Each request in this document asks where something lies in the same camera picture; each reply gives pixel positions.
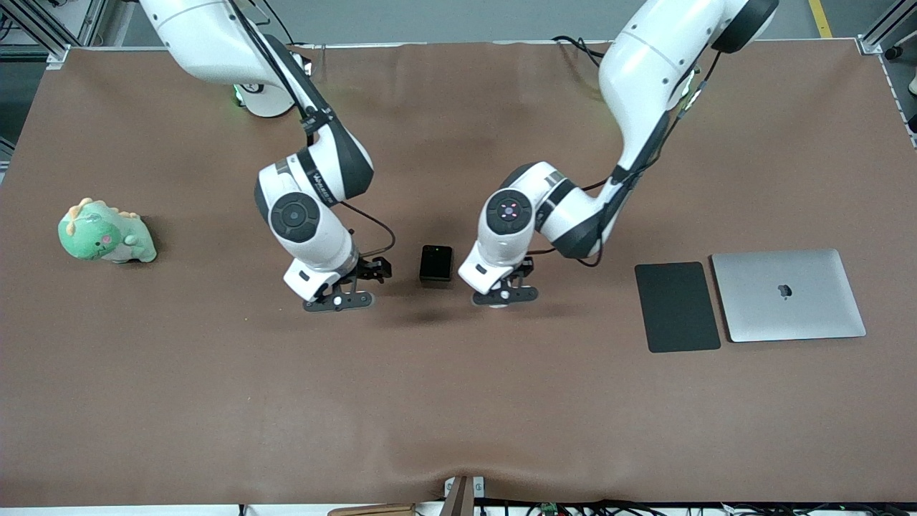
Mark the brown table cover mat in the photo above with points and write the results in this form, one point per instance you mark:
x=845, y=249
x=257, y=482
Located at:
x=430, y=401

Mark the brown wooden board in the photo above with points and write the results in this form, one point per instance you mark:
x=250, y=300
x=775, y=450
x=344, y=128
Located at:
x=372, y=510

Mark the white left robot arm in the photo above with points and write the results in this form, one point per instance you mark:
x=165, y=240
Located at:
x=645, y=72

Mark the green dinosaur plush toy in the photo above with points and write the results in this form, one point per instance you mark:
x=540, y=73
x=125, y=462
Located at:
x=100, y=236

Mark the aluminium frame profile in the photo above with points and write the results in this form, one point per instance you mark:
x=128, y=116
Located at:
x=885, y=25
x=43, y=32

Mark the black mouse pad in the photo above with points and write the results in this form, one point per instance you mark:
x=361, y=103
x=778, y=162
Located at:
x=677, y=308

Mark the metal edge bracket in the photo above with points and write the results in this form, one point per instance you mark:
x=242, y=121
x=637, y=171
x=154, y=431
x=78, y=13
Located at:
x=464, y=484

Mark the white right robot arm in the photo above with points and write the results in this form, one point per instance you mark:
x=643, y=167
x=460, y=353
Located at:
x=215, y=43

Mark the silver laptop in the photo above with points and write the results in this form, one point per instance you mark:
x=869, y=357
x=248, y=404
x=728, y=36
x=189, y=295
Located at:
x=788, y=315

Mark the black flip phone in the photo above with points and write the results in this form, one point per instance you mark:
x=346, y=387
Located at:
x=436, y=263

